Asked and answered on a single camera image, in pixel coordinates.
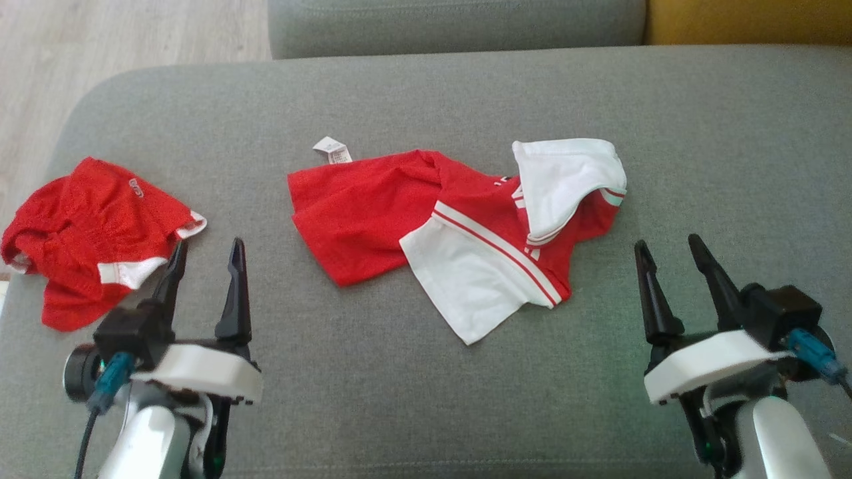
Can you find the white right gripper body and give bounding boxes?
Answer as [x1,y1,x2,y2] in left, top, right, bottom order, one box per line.
[644,329,793,406]

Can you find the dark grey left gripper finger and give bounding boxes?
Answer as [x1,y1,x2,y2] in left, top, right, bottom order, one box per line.
[214,237,254,347]
[136,238,188,320]

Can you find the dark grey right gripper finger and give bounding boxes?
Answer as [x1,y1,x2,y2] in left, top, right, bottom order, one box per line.
[688,233,749,333]
[634,239,686,347]

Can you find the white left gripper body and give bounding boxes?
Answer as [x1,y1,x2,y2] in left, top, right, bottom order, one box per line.
[132,338,262,405]

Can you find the red shorts with white trim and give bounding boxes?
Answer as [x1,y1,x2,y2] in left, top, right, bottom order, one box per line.
[0,156,208,332]

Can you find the red and white basketball jersey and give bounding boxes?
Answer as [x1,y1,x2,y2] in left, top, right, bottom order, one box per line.
[288,136,628,346]

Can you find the large grey sofa seat cushion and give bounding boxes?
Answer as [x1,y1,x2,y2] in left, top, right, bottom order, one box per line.
[0,45,852,479]

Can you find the yellow sofa backrest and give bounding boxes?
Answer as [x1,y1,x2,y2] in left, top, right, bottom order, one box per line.
[644,0,852,47]

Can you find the left cable with blue connector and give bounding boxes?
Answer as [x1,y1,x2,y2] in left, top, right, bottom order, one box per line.
[73,353,137,479]

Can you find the cable with blue connector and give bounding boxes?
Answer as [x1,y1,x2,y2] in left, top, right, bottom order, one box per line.
[785,329,852,400]
[73,353,137,479]

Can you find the right cable with blue connector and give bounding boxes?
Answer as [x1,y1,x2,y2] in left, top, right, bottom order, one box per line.
[785,329,852,400]

